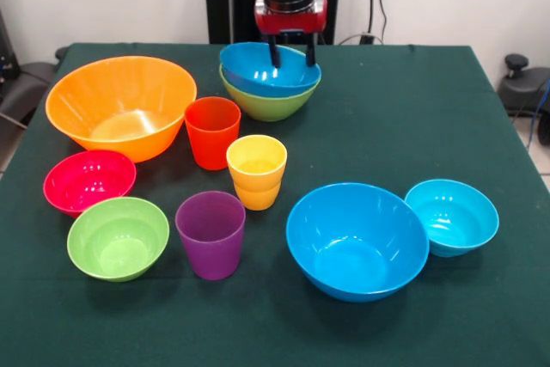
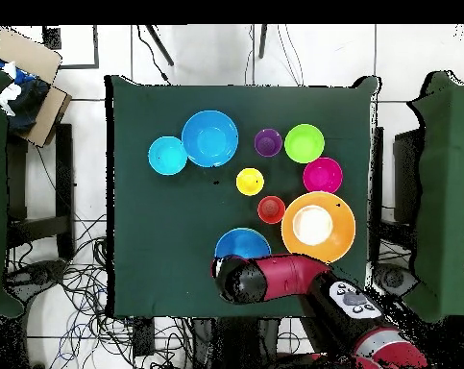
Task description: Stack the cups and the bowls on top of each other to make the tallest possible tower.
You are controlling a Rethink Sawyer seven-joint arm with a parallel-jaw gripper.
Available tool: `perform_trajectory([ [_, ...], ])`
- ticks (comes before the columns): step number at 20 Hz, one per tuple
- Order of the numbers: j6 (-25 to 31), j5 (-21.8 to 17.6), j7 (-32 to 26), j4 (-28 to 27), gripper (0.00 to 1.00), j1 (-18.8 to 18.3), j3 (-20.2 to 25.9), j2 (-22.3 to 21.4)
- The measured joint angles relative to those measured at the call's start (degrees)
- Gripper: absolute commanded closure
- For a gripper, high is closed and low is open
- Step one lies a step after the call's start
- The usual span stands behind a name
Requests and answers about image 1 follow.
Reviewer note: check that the dark green tablecloth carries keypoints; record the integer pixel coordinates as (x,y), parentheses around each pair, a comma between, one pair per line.
(275,332)

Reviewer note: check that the red cup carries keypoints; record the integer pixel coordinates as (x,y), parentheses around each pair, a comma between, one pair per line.
(212,139)

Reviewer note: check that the purple cup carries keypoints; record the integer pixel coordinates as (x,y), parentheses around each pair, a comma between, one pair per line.
(210,246)

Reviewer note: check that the large orange bowl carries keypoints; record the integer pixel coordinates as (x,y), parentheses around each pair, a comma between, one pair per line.
(86,96)

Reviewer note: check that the small pink bowl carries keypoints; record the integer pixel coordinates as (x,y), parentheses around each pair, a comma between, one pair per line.
(86,178)

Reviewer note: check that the large green bowl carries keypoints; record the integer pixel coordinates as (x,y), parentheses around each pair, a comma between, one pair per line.
(270,109)

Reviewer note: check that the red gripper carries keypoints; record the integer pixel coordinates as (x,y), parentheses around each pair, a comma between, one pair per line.
(292,23)

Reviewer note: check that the small green bowl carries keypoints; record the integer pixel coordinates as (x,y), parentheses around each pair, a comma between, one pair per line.
(118,238)

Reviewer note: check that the small light blue bowl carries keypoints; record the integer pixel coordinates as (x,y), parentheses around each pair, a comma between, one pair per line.
(451,212)

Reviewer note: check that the dark grey pedestal foot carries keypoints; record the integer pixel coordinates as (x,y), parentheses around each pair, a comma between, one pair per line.
(522,87)
(26,83)

